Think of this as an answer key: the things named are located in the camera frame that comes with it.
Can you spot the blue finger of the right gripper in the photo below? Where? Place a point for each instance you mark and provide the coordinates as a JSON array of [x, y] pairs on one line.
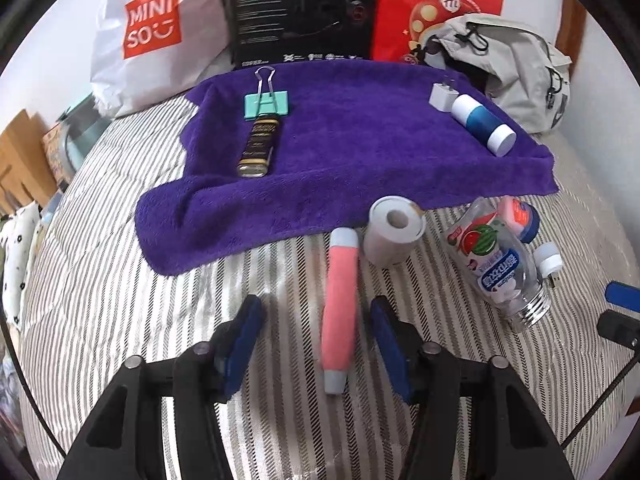
[[623, 295]]

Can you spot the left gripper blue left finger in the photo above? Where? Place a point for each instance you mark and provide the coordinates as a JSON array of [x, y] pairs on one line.
[[234, 342]]

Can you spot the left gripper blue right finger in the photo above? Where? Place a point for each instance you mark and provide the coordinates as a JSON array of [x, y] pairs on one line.
[[400, 346]]

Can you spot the pink tube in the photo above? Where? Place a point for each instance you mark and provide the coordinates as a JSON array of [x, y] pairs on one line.
[[338, 330]]

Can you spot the white tape roll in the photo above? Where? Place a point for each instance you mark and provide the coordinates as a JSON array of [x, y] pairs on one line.
[[396, 225]]

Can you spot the clear candy bottle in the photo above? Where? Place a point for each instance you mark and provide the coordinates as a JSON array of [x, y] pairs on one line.
[[492, 259]]

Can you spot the pink blue vaseline tin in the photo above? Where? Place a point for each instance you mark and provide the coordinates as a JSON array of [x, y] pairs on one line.
[[521, 218]]

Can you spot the black gold slim bottle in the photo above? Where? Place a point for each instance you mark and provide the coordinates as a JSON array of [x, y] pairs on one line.
[[255, 159]]

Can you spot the white blue cream bottle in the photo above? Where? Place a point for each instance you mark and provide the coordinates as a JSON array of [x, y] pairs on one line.
[[485, 127]]

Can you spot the green binder clip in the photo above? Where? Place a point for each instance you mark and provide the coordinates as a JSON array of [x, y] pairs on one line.
[[266, 100]]

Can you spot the white USB wall charger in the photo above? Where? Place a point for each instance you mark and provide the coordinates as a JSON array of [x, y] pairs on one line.
[[443, 95]]

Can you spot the striped bed quilt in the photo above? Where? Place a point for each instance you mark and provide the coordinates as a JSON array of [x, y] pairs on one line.
[[92, 301]]

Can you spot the purple towel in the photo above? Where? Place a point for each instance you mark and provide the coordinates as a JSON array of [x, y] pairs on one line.
[[356, 131]]

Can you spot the white spotted pillow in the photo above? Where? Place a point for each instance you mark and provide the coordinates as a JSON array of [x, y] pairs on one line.
[[17, 237]]

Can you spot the grey Nike waist bag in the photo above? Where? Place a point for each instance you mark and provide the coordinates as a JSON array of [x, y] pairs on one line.
[[517, 68]]

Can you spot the black headset box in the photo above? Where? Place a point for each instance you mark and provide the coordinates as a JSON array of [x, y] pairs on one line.
[[281, 31]]

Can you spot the white Miniso plastic bag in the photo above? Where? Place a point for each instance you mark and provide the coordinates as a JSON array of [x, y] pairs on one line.
[[146, 51]]

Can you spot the brown wooden door frame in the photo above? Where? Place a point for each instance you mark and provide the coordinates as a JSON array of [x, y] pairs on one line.
[[572, 27]]

